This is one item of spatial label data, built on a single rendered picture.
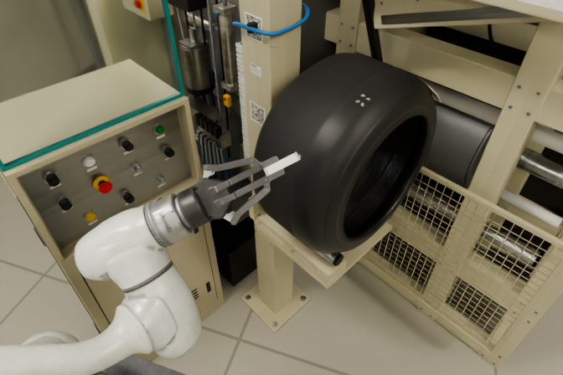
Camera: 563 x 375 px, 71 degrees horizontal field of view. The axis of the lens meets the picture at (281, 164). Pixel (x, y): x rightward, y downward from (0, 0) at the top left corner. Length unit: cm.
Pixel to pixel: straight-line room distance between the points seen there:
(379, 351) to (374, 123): 144
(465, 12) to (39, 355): 120
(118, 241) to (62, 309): 177
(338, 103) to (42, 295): 207
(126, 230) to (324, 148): 46
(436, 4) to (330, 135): 53
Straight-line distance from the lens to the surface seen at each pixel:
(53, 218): 140
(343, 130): 93
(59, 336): 122
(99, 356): 78
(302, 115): 98
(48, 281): 266
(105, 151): 134
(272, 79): 121
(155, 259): 77
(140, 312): 77
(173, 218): 73
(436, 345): 227
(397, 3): 134
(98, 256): 78
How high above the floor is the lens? 194
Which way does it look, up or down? 41 degrees down
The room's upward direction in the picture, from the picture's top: straight up
